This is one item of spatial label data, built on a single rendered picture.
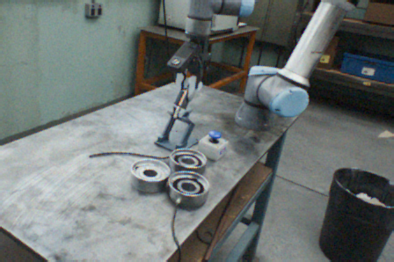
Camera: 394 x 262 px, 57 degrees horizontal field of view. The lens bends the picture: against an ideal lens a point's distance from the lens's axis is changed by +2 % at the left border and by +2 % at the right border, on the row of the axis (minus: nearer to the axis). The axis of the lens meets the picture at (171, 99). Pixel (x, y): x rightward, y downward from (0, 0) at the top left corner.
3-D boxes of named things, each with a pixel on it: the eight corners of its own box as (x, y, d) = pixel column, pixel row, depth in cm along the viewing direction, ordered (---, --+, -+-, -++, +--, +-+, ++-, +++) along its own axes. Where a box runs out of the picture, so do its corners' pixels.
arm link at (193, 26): (203, 22, 101) (179, 17, 105) (200, 38, 103) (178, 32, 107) (216, 20, 107) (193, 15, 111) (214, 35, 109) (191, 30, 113)
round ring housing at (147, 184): (121, 185, 93) (122, 171, 91) (142, 167, 102) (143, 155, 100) (156, 200, 89) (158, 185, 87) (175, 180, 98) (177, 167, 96)
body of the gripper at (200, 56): (209, 72, 114) (215, 34, 110) (195, 76, 107) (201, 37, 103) (189, 66, 118) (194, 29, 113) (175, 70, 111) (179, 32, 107)
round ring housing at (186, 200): (178, 179, 98) (179, 166, 97) (213, 193, 94) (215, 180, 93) (159, 199, 89) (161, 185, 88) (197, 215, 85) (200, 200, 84)
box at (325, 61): (337, 72, 394) (347, 38, 381) (290, 62, 413) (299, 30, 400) (339, 65, 428) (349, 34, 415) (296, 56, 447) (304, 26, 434)
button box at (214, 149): (216, 162, 110) (219, 148, 108) (196, 153, 113) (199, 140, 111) (227, 152, 116) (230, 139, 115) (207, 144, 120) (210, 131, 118)
